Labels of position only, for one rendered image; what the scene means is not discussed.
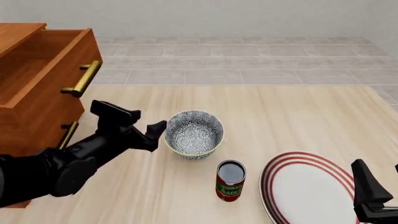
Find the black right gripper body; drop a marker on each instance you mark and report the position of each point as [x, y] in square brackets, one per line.
[377, 213]

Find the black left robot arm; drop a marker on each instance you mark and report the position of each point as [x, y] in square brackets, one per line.
[53, 170]

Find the black white patterned bowl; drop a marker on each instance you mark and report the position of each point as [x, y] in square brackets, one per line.
[194, 135]

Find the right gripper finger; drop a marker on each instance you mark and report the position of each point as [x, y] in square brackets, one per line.
[396, 169]
[368, 186]

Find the red tomato sauce tin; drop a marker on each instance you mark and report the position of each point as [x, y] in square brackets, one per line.
[230, 186]

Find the wooden cabinet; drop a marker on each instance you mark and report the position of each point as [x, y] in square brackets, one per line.
[18, 32]

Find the white plate with red rings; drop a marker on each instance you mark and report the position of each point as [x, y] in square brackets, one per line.
[304, 191]

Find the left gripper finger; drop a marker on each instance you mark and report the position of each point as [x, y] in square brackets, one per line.
[158, 131]
[136, 116]

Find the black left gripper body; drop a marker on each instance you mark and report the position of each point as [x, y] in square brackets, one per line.
[136, 142]

